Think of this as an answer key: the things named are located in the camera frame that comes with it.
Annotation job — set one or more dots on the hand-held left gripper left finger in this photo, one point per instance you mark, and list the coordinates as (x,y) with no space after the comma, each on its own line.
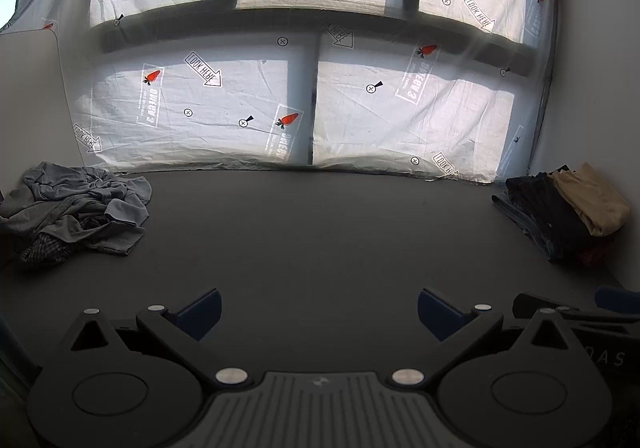
(200,313)

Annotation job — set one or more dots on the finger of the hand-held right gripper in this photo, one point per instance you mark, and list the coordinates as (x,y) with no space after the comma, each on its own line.
(575,305)
(617,299)

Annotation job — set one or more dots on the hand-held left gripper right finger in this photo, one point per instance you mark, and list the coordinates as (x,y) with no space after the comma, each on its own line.
(440,313)

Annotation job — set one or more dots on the blue-grey t-shirt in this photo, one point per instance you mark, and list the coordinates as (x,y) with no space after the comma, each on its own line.
(120,200)

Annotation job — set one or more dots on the red cloth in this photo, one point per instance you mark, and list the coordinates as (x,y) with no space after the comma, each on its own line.
(595,255)

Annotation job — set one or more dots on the folded denim jeans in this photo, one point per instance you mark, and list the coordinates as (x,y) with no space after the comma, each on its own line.
(532,235)

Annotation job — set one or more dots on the black folded garment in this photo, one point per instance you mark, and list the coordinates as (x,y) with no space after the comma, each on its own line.
(545,213)

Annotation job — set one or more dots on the tan folded garment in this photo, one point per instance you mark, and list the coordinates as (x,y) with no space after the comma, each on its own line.
(595,200)

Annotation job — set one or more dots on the dark plaid cloth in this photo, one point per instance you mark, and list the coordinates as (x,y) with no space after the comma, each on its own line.
(42,252)

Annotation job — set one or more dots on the grey crumpled garment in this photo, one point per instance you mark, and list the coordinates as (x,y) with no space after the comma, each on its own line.
(50,228)

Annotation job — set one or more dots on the white printed carrot sheet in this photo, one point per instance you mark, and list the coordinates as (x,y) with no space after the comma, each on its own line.
(360,108)

